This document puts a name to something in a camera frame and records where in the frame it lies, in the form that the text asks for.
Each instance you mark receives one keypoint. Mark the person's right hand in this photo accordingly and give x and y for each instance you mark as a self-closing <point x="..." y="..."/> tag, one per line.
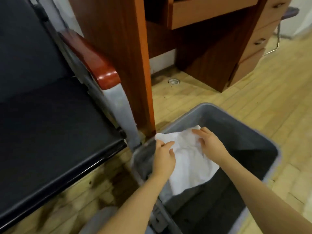
<point x="212" y="143"/>

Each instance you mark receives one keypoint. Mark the person's left hand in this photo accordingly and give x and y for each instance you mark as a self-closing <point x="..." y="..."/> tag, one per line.
<point x="164" y="160"/>

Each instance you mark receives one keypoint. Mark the white t-shirt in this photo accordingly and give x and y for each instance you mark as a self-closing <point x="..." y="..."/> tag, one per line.
<point x="192" y="165"/>

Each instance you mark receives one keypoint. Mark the grey plastic storage bin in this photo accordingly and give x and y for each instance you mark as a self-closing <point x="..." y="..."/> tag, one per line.
<point x="243" y="143"/>

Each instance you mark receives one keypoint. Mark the person's right forearm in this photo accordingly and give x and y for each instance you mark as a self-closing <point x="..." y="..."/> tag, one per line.
<point x="270" y="195"/>

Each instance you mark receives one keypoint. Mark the person's left forearm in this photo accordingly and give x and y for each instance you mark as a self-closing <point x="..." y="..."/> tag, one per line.
<point x="136" y="207"/>

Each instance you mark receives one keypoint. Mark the person's blue jeans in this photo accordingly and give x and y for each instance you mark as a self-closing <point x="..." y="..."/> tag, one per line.
<point x="97" y="222"/>

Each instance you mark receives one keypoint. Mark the round metal floor drain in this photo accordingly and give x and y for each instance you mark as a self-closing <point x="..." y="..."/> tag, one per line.
<point x="174" y="81"/>

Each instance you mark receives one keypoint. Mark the chrome chair leg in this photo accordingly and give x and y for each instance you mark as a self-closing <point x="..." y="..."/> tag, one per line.
<point x="275" y="43"/>

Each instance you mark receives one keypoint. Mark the brown wooden desk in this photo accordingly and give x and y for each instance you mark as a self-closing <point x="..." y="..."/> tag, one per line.
<point x="117" y="51"/>

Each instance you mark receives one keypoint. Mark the brown wooden bench armrest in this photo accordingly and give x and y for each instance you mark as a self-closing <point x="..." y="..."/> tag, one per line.
<point x="95" y="61"/>

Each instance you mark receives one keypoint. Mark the black leather bench seat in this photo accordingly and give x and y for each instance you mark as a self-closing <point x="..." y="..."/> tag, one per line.
<point x="44" y="124"/>

